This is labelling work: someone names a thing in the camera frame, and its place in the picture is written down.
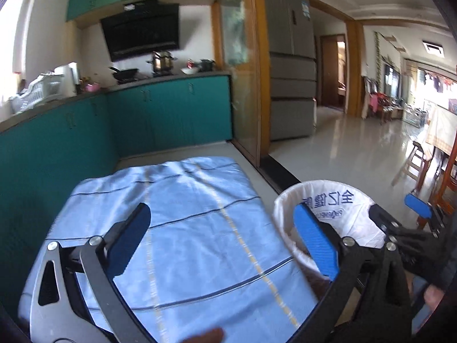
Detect wooden framed glass door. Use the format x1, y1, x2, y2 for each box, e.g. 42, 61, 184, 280
211, 0, 270, 167

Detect wooden stool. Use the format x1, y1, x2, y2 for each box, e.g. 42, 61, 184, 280
392, 140, 434, 194

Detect black gas stove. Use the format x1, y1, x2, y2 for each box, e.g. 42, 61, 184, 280
116, 72, 175, 83

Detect green vine wall decoration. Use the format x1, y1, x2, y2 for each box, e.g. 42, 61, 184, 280
374, 31, 384, 86

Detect white dish rack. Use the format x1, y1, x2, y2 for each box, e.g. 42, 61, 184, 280
11, 73, 72, 113

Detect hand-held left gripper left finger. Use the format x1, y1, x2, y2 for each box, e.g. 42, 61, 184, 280
29, 202, 158, 343

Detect kitchen window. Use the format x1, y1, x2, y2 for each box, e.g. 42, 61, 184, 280
0, 0, 27, 101

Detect blue striped tablecloth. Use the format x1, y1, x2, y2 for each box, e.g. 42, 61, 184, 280
21, 156, 320, 343

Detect white play fence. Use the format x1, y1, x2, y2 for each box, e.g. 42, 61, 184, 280
403, 103, 429, 127

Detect trash bin with white liner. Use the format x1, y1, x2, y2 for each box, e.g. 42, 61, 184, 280
273, 179, 388, 295

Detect black wok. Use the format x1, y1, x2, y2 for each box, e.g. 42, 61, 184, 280
109, 66, 139, 81

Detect wooden doorway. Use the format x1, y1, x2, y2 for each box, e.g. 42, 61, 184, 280
319, 34, 348, 113

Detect black range hood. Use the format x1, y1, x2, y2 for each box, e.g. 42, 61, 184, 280
100, 0, 180, 62

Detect steel cooking pot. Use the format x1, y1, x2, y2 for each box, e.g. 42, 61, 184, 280
146, 51, 177, 74

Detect white countertop appliance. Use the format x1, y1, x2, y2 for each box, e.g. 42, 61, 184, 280
53, 62, 80, 95

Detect person's right hand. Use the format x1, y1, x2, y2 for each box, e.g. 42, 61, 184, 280
424, 285, 447, 311

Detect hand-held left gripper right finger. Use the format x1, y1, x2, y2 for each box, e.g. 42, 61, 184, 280
291, 204, 415, 343

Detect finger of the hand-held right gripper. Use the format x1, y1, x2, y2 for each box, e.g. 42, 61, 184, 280
405, 193, 447, 238
369, 204, 406, 244

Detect person's left hand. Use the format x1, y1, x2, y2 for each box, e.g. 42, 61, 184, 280
184, 328, 225, 343

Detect teal kitchen base cabinets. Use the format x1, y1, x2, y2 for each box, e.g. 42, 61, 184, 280
0, 75, 232, 315

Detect wooden chairs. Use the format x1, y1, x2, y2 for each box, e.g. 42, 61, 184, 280
364, 77, 393, 124

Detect cloth covered dining table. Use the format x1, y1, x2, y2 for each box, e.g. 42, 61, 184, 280
426, 105, 457, 218

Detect grey refrigerator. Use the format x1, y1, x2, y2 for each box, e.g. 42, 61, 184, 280
262, 0, 318, 141

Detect grey kitchen countertop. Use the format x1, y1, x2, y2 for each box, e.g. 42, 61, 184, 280
0, 71, 232, 134

